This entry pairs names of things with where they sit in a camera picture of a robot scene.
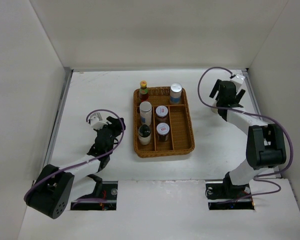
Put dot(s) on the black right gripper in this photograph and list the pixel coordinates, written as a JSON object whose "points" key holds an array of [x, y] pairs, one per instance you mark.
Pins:
{"points": [[239, 96]]}

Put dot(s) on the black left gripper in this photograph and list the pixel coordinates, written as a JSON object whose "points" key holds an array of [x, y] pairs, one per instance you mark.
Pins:
{"points": [[115, 125]]}

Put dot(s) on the black cap pepper grinder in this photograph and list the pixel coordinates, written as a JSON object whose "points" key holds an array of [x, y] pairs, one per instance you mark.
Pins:
{"points": [[144, 134]]}

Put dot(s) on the silver lid blue label bottle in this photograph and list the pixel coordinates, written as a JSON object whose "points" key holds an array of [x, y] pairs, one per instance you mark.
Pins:
{"points": [[175, 93]]}

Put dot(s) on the silver lid white spice bottle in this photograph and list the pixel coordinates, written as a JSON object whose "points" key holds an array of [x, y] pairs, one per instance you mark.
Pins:
{"points": [[145, 110]]}

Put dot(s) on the red sauce bottle yellow cap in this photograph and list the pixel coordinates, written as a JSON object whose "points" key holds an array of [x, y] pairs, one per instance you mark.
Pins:
{"points": [[143, 91]]}

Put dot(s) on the small jar red label lid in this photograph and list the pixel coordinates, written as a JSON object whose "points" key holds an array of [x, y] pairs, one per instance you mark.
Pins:
{"points": [[161, 113]]}

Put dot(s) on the grey lid salt grinder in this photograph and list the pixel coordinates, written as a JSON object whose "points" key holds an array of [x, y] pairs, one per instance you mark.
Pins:
{"points": [[214, 108]]}

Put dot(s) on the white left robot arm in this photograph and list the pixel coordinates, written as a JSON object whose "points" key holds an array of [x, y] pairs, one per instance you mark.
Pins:
{"points": [[51, 191]]}

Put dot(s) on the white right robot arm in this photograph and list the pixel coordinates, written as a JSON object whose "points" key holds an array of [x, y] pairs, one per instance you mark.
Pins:
{"points": [[265, 147]]}

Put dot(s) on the brown wicker divided basket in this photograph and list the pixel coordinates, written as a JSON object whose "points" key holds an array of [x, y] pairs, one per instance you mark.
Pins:
{"points": [[180, 140]]}

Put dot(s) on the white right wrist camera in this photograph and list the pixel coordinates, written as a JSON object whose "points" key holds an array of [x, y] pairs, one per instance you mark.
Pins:
{"points": [[238, 80]]}

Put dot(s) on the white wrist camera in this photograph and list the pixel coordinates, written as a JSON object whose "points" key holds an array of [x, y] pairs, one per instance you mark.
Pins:
{"points": [[238, 80], [96, 121]]}

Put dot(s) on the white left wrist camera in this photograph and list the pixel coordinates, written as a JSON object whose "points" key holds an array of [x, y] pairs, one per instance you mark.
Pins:
{"points": [[96, 121]]}

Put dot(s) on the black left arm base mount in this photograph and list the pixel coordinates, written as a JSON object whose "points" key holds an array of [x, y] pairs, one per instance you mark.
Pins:
{"points": [[102, 198]]}

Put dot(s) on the metal table edge rail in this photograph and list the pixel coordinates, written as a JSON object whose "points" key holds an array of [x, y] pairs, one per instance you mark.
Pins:
{"points": [[58, 117]]}

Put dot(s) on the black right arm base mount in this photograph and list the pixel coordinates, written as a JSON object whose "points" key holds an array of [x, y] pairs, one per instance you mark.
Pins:
{"points": [[220, 198]]}

